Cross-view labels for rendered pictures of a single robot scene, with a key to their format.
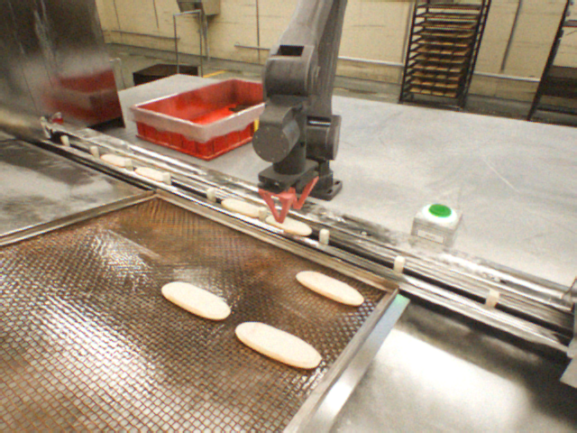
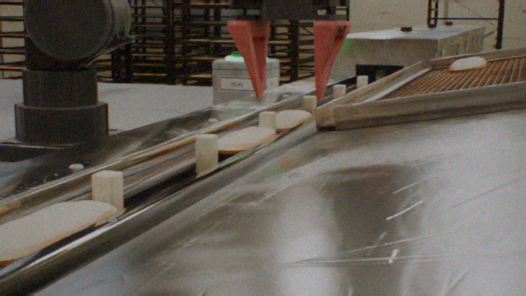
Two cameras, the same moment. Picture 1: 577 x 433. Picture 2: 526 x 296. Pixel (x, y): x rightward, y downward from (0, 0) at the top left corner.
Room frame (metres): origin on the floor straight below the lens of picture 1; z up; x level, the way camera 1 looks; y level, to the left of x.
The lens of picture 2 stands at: (0.83, 0.70, 0.96)
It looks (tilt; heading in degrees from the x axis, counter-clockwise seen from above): 10 degrees down; 255
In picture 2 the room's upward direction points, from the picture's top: 1 degrees clockwise
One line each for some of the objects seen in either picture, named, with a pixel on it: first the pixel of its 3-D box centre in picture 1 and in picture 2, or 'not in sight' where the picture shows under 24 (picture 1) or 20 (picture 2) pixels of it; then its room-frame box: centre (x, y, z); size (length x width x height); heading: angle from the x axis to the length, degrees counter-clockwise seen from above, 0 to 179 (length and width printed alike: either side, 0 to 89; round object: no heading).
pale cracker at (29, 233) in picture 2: (151, 173); (49, 224); (0.83, 0.33, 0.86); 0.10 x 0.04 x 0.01; 56
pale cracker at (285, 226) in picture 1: (288, 224); (288, 118); (0.61, 0.00, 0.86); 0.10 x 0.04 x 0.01; 57
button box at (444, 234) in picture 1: (432, 238); (247, 101); (0.58, -0.27, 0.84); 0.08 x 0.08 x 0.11; 56
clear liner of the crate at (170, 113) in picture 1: (222, 112); not in sight; (1.25, 0.21, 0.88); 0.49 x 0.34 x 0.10; 145
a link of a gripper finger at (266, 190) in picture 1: (283, 198); (306, 49); (0.60, 0.01, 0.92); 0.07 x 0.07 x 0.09; 56
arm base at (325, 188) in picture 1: (315, 173); (62, 110); (0.82, -0.07, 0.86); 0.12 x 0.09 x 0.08; 62
